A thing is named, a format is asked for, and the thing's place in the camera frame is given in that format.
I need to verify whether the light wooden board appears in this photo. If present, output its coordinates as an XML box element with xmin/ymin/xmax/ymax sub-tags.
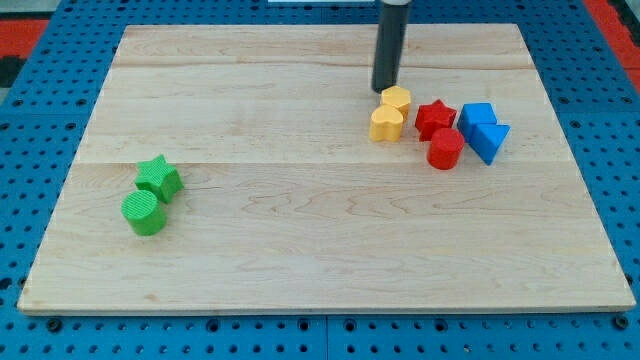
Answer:
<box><xmin>18</xmin><ymin>24</ymin><xmax>636</xmax><ymax>316</ymax></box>

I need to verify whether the red cylinder block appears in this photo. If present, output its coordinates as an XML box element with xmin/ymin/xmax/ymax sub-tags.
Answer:
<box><xmin>427</xmin><ymin>128</ymin><xmax>465</xmax><ymax>170</ymax></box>

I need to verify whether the green cylinder block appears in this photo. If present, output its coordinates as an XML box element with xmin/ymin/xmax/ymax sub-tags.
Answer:
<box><xmin>121</xmin><ymin>190</ymin><xmax>167</xmax><ymax>236</ymax></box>

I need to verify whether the blue cube block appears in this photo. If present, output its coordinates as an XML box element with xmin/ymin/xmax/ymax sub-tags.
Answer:
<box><xmin>457</xmin><ymin>102</ymin><xmax>498</xmax><ymax>142</ymax></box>

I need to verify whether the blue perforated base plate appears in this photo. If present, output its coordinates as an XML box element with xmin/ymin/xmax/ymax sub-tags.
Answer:
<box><xmin>1</xmin><ymin>0</ymin><xmax>639</xmax><ymax>359</ymax></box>

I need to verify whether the blue triangle block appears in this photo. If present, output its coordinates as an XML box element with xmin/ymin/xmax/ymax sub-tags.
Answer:
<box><xmin>470</xmin><ymin>124</ymin><xmax>511</xmax><ymax>165</ymax></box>

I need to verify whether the red star block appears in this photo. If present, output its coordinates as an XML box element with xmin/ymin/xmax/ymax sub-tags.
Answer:
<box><xmin>414</xmin><ymin>99</ymin><xmax>457</xmax><ymax>142</ymax></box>

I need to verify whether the green star block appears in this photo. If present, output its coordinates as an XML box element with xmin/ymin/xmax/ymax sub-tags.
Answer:
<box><xmin>135</xmin><ymin>155</ymin><xmax>184</xmax><ymax>204</ymax></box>

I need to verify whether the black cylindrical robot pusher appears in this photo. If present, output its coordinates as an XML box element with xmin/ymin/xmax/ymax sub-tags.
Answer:
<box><xmin>371</xmin><ymin>0</ymin><xmax>411</xmax><ymax>93</ymax></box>

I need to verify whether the yellow hexagon block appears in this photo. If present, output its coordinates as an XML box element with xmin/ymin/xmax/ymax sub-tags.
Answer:
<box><xmin>380</xmin><ymin>85</ymin><xmax>411</xmax><ymax>120</ymax></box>

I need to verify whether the yellow heart block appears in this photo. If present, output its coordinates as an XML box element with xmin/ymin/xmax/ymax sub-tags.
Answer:
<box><xmin>369</xmin><ymin>105</ymin><xmax>404</xmax><ymax>142</ymax></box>

